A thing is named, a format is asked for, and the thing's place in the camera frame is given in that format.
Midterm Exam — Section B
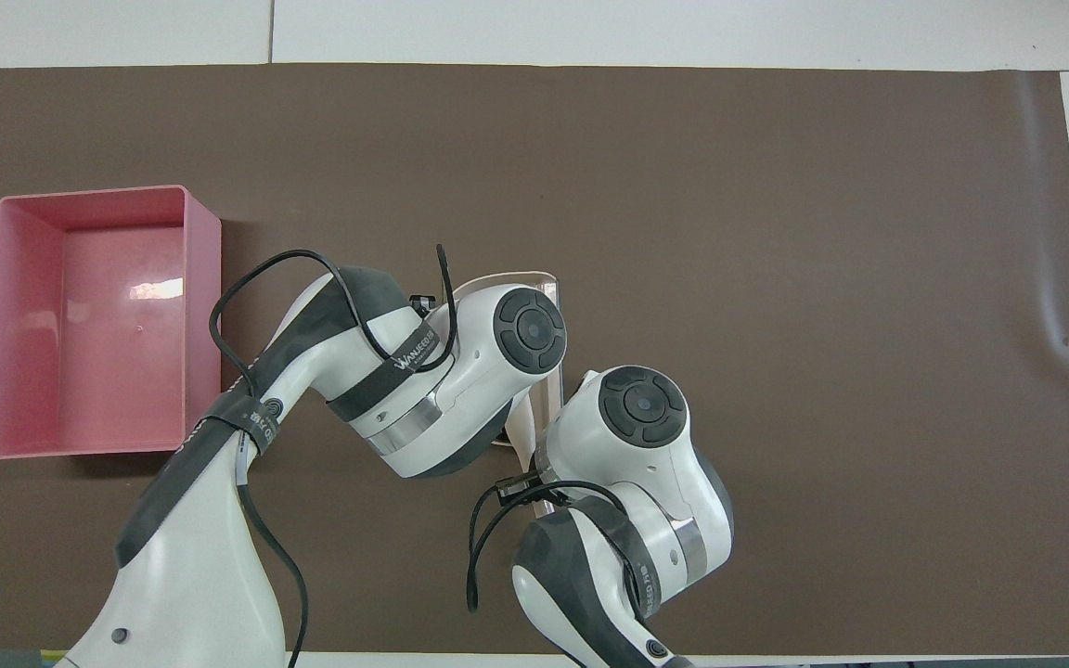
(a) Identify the black cable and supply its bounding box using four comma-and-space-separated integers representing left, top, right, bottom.
208, 244, 459, 668
466, 480, 649, 621

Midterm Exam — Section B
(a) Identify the pink plastic bin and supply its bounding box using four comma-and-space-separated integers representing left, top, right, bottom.
0, 185, 223, 461

